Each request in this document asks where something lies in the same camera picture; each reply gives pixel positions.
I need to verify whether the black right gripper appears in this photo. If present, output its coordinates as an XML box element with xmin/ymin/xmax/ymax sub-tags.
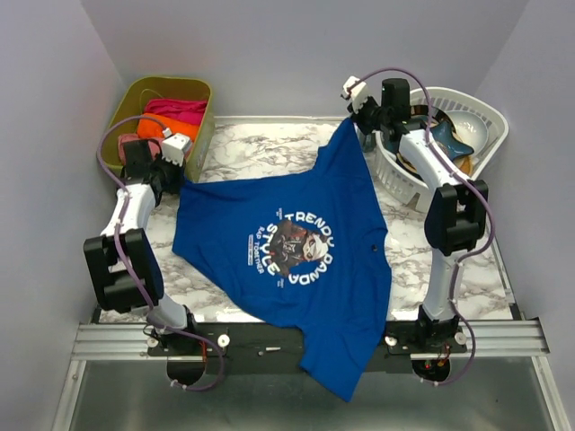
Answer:
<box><xmin>347</xmin><ymin>93</ymin><xmax>389</xmax><ymax>136</ymax></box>

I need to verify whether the blue t shirt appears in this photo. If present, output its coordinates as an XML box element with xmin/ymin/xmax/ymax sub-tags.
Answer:
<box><xmin>172</xmin><ymin>119</ymin><xmax>392</xmax><ymax>401</ymax></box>

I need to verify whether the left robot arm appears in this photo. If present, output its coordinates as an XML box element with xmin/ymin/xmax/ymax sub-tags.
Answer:
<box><xmin>84</xmin><ymin>133</ymin><xmax>199</xmax><ymax>355</ymax></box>

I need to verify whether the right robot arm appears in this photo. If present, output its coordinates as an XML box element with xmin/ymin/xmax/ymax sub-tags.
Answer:
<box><xmin>341</xmin><ymin>77</ymin><xmax>488</xmax><ymax>352</ymax></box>

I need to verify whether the grey white mug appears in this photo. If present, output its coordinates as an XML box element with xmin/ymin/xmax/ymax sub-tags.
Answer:
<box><xmin>360</xmin><ymin>133</ymin><xmax>376</xmax><ymax>153</ymax></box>

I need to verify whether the pink rolled t shirt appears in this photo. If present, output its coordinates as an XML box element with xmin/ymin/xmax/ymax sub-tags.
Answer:
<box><xmin>118</xmin><ymin>133</ymin><xmax>162</xmax><ymax>165</ymax></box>

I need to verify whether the orange rolled t shirt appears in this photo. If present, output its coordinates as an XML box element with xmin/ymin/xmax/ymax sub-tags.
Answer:
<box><xmin>136</xmin><ymin>113</ymin><xmax>199</xmax><ymax>140</ymax></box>

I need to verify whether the magenta rolled t shirt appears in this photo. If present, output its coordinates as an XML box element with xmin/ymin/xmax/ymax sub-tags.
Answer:
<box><xmin>144</xmin><ymin>98</ymin><xmax>208</xmax><ymax>126</ymax></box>

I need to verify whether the blue star shaped dish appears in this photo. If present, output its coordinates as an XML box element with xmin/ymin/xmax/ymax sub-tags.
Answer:
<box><xmin>430</xmin><ymin>121</ymin><xmax>474</xmax><ymax>161</ymax></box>

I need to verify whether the olive green plastic bin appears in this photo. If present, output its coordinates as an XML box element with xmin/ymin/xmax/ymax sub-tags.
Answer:
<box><xmin>108</xmin><ymin>76</ymin><xmax>215</xmax><ymax>182</ymax></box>

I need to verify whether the white plastic dish basket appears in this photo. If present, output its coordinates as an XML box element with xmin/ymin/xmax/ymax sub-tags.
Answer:
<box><xmin>375</xmin><ymin>86</ymin><xmax>509</xmax><ymax>213</ymax></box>

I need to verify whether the white bowl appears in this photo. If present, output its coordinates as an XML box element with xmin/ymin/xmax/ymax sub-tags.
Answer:
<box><xmin>447</xmin><ymin>110</ymin><xmax>489</xmax><ymax>155</ymax></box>

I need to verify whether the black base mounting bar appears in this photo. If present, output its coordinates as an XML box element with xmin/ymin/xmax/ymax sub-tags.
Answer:
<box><xmin>144</xmin><ymin>316</ymin><xmax>471</xmax><ymax>377</ymax></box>

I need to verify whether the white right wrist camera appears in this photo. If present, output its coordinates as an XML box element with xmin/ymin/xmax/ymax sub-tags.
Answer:
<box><xmin>341</xmin><ymin>75</ymin><xmax>370</xmax><ymax>113</ymax></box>

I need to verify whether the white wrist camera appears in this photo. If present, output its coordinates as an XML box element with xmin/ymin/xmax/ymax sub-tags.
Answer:
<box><xmin>341</xmin><ymin>75</ymin><xmax>370</xmax><ymax>113</ymax></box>
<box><xmin>161</xmin><ymin>133</ymin><xmax>192</xmax><ymax>166</ymax></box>

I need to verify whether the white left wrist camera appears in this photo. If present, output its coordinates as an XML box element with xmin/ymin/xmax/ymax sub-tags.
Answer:
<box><xmin>161</xmin><ymin>133</ymin><xmax>192</xmax><ymax>166</ymax></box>

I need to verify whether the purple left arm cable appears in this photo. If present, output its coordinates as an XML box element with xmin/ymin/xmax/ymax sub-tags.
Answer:
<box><xmin>96</xmin><ymin>114</ymin><xmax>226</xmax><ymax>391</ymax></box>

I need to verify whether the aluminium rail frame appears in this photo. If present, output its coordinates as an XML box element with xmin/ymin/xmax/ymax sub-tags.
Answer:
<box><xmin>53</xmin><ymin>318</ymin><xmax>571</xmax><ymax>430</ymax></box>

